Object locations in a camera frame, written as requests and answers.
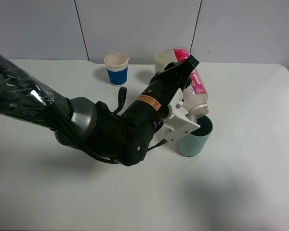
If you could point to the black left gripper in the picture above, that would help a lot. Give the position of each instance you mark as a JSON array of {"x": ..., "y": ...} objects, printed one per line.
[{"x": 152, "y": 104}]

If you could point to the clear plastic drink bottle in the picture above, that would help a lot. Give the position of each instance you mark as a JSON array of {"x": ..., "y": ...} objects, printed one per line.
[{"x": 195, "y": 95}]

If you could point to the teal plastic cup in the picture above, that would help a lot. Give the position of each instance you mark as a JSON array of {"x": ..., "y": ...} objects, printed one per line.
[{"x": 193, "y": 143}]

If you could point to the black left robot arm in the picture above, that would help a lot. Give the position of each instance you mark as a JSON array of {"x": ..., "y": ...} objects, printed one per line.
[{"x": 113, "y": 137}]

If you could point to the pale green plastic cup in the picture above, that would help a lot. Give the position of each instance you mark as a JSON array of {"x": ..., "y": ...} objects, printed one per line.
[{"x": 159, "y": 62}]

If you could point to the blue sleeved paper cup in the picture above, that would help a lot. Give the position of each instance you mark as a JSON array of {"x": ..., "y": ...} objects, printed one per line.
[{"x": 117, "y": 68}]

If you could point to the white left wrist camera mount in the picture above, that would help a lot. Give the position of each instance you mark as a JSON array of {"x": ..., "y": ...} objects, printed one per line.
[{"x": 177, "y": 123}]

